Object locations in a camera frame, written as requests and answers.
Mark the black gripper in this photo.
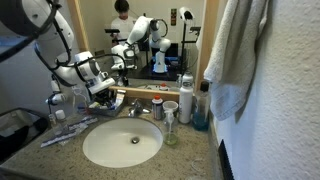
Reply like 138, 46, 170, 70
93, 88, 115, 109

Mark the grey basket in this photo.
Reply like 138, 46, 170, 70
86, 99, 127, 118

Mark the white oval sink basin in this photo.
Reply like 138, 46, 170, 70
82, 116, 165, 169

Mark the white toothpaste tube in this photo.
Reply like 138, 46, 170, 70
113, 88, 127, 110

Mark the translucent white bottle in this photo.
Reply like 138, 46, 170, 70
70, 85, 91, 116

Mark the chrome faucet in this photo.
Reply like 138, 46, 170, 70
127, 98, 152, 119

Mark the small white-capped bottle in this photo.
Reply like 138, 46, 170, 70
54, 109, 69, 132

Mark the white hair dryer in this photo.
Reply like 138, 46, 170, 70
44, 74, 68, 107

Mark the spray can with red cap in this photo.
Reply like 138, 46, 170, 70
151, 94, 165, 121

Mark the small clear bottle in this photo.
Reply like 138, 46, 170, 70
47, 112, 58, 135

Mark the white mug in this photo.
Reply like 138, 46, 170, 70
161, 100, 180, 127

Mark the clear soap pump bottle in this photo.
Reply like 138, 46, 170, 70
162, 109, 180, 146

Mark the tall white bottle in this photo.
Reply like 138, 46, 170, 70
178, 70, 195, 125

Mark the black bin with grey liner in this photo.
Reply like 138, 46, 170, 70
0, 107, 52, 165

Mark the mouthwash bottle with black cap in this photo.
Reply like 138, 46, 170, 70
192, 81, 211, 132

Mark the clear plastic cup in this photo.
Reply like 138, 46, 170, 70
190, 157, 209, 180

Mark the grey-white hanging towel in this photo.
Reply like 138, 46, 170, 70
202, 0, 270, 122

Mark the wood-framed wall mirror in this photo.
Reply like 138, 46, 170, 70
66, 0, 221, 103

